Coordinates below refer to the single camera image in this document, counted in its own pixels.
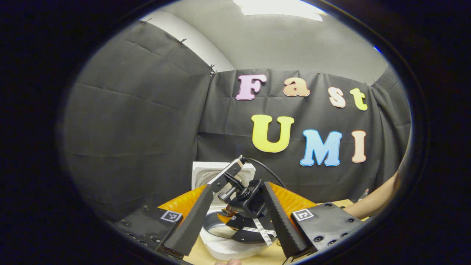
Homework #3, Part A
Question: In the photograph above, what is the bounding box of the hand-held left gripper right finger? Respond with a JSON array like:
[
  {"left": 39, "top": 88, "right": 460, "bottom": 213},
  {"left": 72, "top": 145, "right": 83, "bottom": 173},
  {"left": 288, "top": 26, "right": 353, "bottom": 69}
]
[{"left": 263, "top": 181, "right": 368, "bottom": 259}]

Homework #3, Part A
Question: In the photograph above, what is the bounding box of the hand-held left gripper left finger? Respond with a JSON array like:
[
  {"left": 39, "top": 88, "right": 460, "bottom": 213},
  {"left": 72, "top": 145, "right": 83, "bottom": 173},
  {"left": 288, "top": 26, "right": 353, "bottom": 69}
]
[{"left": 110, "top": 184, "right": 215, "bottom": 257}]

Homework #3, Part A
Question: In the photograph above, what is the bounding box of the white rice cooker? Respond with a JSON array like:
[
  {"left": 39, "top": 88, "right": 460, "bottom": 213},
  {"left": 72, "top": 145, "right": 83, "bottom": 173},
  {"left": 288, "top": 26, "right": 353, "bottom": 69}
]
[{"left": 191, "top": 161, "right": 273, "bottom": 261}]

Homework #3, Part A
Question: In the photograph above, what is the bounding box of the black backdrop cloth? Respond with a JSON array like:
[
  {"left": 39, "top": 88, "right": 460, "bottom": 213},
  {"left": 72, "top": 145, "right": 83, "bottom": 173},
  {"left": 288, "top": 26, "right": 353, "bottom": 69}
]
[{"left": 61, "top": 20, "right": 412, "bottom": 221}]

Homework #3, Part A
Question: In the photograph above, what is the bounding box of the large ceiling light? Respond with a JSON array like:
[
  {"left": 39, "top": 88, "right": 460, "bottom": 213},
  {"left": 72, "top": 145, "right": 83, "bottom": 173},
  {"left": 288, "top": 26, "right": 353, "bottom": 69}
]
[{"left": 233, "top": 0, "right": 327, "bottom": 22}]

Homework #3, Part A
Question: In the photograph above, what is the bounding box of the black cable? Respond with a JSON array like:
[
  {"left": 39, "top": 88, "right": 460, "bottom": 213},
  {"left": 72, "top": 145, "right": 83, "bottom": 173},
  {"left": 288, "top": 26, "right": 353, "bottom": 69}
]
[{"left": 243, "top": 157, "right": 287, "bottom": 189}]

